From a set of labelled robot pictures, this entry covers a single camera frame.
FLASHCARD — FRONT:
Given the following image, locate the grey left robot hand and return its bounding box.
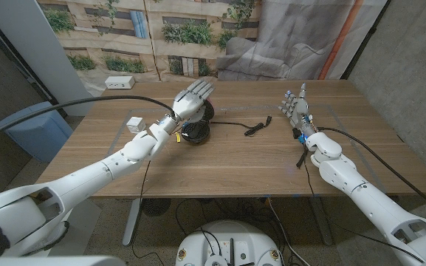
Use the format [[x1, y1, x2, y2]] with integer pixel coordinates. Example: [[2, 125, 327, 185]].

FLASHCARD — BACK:
[[171, 79, 216, 123]]

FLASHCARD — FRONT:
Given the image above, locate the small white block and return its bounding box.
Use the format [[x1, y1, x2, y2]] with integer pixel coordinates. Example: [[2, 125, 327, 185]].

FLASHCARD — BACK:
[[126, 116, 146, 134]]

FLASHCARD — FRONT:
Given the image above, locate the pink mini sandwich press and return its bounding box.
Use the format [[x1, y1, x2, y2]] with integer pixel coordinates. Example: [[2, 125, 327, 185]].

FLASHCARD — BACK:
[[180, 98, 216, 145]]

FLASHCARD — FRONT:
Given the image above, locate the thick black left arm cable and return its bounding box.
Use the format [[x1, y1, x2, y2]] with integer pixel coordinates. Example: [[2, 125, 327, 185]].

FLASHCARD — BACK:
[[0, 95, 176, 146]]

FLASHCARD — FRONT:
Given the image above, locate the white robot torso base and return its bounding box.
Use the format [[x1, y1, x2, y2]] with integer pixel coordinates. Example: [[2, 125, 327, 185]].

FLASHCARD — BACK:
[[174, 219, 284, 266]]

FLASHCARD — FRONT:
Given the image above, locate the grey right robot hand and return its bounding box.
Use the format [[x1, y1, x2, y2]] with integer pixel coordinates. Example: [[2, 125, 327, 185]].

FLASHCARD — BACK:
[[278, 83, 319, 140]]

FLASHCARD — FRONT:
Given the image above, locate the printed fabric backdrop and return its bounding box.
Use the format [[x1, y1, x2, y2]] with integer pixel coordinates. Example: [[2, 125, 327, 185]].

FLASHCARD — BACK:
[[37, 0, 389, 99]]

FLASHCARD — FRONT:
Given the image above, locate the white partition panel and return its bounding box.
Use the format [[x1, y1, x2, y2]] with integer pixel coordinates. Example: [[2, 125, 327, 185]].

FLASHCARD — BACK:
[[0, 0, 97, 117]]

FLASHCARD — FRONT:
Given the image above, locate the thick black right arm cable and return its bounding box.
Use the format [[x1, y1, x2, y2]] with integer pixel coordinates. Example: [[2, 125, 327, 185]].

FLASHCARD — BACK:
[[317, 126, 426, 218]]

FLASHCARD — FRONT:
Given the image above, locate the white power outlet box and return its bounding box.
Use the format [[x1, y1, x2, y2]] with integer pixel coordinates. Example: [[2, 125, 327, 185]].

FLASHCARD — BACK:
[[104, 75, 136, 90]]

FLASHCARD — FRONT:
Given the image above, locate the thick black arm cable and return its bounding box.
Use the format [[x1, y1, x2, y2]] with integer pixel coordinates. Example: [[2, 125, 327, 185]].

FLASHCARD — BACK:
[[317, 126, 426, 218], [0, 95, 176, 146]]

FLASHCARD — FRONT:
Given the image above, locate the grey table leg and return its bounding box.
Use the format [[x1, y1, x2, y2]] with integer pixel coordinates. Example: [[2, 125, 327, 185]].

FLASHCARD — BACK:
[[310, 195, 334, 247], [123, 198, 143, 248]]

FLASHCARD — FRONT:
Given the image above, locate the black press power cord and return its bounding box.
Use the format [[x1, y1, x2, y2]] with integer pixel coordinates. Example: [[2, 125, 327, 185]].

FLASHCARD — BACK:
[[209, 115, 272, 137]]

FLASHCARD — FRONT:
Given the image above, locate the black backdrop stand pole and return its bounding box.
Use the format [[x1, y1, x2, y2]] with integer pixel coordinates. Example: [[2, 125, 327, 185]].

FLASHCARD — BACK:
[[340, 0, 393, 81]]

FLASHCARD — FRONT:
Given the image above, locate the black right wrist strap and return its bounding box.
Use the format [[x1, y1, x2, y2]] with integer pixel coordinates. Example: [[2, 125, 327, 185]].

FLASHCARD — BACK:
[[295, 146, 309, 170]]

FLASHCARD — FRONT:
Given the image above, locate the black round ribbed disc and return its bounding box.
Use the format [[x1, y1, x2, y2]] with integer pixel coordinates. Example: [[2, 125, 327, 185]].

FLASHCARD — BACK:
[[141, 198, 172, 217]]

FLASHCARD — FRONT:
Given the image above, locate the blue plastic bin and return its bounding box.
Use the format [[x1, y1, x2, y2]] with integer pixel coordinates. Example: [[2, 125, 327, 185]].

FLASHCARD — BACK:
[[0, 101, 74, 163]]

